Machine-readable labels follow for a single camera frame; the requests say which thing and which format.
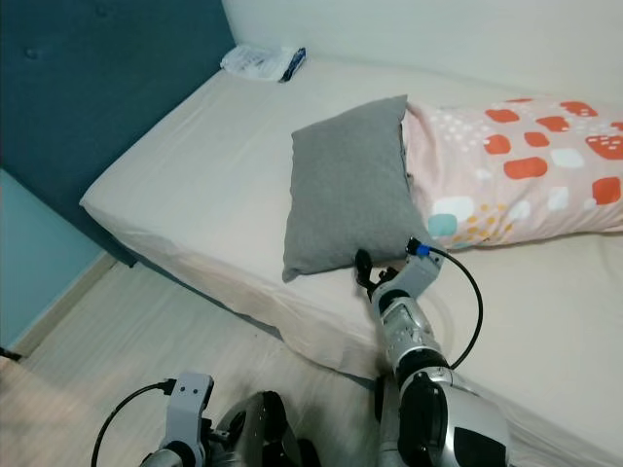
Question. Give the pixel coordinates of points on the bed with cream sheet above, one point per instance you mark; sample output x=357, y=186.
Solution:
x=204, y=175

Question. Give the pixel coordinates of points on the grey robot right leg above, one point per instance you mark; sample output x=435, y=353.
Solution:
x=389, y=428

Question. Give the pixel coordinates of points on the small black floor object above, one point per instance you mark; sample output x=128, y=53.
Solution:
x=10, y=356

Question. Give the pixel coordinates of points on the dark blue padded headboard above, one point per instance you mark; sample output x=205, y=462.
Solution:
x=97, y=88

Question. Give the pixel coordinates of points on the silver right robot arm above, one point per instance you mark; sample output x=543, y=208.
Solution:
x=409, y=331

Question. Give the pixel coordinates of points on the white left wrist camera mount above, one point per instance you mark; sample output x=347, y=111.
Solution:
x=191, y=409

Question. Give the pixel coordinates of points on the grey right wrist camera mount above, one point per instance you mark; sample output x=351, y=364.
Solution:
x=417, y=272

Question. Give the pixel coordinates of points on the pink pillow with orange patches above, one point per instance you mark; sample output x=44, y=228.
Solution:
x=526, y=175

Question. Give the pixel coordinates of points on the white plastic packet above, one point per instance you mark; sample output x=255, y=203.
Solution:
x=258, y=62

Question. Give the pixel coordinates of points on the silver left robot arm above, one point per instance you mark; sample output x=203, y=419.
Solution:
x=180, y=457

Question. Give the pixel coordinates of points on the grey pillow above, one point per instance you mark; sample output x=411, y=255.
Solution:
x=350, y=190

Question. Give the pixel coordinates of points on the pale wooden baseboard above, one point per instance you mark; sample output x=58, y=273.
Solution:
x=58, y=304

